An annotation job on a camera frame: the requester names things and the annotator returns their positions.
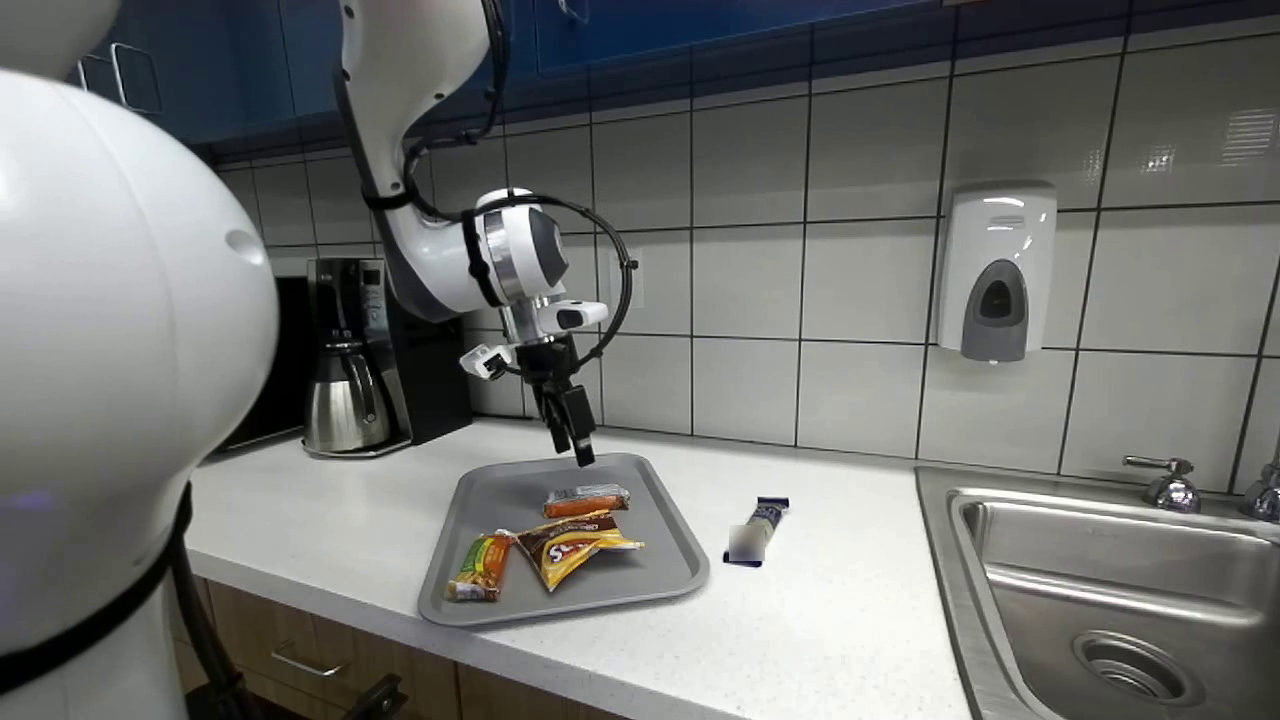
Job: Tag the chrome tap lever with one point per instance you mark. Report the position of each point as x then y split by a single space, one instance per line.
1170 488

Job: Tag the grey plastic tray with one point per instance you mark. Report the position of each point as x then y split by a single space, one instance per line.
660 560

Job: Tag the black microwave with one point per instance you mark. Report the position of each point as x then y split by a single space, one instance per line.
280 370

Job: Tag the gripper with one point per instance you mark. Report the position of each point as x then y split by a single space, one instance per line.
547 362

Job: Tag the yellow and brown chips bag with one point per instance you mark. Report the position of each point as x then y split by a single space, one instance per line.
570 548

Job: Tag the black coffee maker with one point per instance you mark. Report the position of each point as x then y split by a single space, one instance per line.
420 370

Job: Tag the blue and white bar packet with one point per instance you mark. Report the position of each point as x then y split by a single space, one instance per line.
757 530

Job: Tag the stainless steel sink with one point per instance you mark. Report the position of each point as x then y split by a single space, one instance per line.
1100 600

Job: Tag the white wall soap dispenser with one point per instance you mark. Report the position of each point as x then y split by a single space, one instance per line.
995 270

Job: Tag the steel coffee carafe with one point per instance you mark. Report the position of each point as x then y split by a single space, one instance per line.
345 400

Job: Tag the chrome tap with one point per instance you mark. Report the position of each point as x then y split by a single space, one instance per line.
1264 495

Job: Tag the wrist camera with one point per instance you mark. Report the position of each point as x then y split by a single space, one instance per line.
487 360

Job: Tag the small orange green snack packet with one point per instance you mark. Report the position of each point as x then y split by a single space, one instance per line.
480 568

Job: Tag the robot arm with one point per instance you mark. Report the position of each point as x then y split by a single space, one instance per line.
120 330

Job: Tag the wooden drawer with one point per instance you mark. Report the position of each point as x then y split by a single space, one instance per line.
330 640

